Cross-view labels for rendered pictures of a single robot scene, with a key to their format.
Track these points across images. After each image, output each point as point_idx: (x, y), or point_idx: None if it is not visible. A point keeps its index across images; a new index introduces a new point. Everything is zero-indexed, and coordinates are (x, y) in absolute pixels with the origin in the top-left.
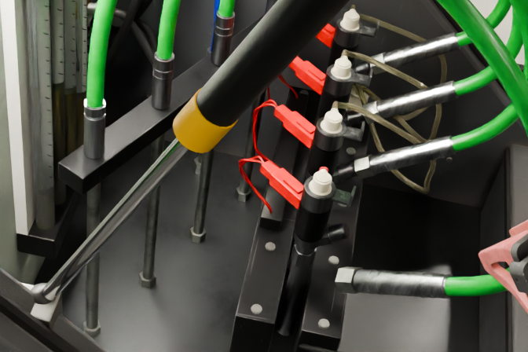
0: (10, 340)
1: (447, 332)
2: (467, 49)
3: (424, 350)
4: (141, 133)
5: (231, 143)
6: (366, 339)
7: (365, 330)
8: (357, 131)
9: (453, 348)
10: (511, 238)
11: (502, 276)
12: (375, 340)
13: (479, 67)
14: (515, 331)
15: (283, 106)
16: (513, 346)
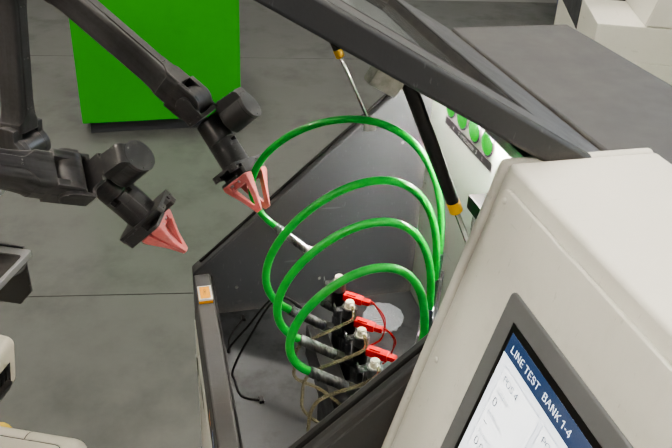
0: (366, 110)
1: (253, 442)
2: (302, 438)
3: (263, 428)
4: (426, 290)
5: None
6: (295, 422)
7: (297, 427)
8: (337, 310)
9: (247, 435)
10: (264, 176)
11: (261, 198)
12: (290, 423)
13: (288, 447)
14: (226, 373)
15: (380, 328)
16: (226, 367)
